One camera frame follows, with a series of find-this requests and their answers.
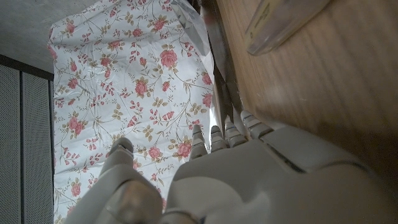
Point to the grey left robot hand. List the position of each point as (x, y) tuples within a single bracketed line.
[(255, 180)]

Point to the floral backdrop cloth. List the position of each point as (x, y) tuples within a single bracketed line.
[(124, 87)]

